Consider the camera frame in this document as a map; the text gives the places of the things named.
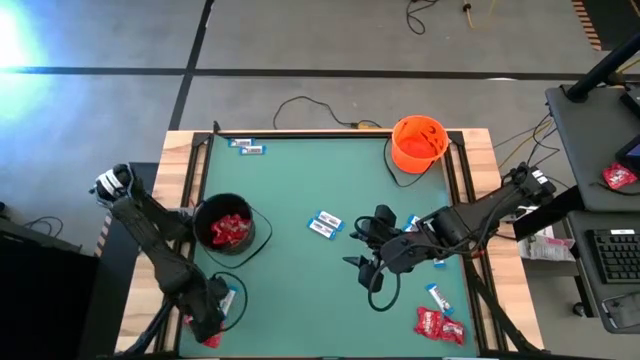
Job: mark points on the grey desk top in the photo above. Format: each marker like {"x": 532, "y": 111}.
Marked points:
{"x": 585, "y": 150}

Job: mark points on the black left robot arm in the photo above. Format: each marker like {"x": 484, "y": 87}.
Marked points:
{"x": 150, "y": 235}

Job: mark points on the black cabinet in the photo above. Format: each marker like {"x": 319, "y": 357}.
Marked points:
{"x": 45, "y": 300}

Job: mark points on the black aluminium table frame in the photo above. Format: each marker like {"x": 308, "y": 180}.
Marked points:
{"x": 300, "y": 134}

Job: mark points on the black panel striped edge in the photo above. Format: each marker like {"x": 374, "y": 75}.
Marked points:
{"x": 112, "y": 300}

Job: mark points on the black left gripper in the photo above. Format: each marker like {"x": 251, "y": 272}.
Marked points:
{"x": 205, "y": 310}

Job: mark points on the orange halloween bucket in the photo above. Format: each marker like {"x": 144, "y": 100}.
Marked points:
{"x": 420, "y": 150}

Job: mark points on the dark tablet screen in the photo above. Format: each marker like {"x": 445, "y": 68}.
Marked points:
{"x": 631, "y": 155}

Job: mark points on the green table mat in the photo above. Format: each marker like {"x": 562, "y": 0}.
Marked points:
{"x": 320, "y": 300}

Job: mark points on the black jack-o-lantern halloween bucket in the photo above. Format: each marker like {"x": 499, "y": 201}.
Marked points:
{"x": 202, "y": 225}

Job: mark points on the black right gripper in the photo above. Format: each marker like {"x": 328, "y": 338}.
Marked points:
{"x": 382, "y": 217}

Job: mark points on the clear plastic candy bag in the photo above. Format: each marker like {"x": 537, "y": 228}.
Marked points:
{"x": 545, "y": 247}

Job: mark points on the dark grey keyboard tray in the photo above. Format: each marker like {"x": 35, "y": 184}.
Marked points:
{"x": 590, "y": 295}

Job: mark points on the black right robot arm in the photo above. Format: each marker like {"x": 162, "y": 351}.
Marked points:
{"x": 475, "y": 220}

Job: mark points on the orange black striped strip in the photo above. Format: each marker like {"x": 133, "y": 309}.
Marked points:
{"x": 586, "y": 22}

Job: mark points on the black computer keyboard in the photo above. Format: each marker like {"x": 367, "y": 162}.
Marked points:
{"x": 620, "y": 257}

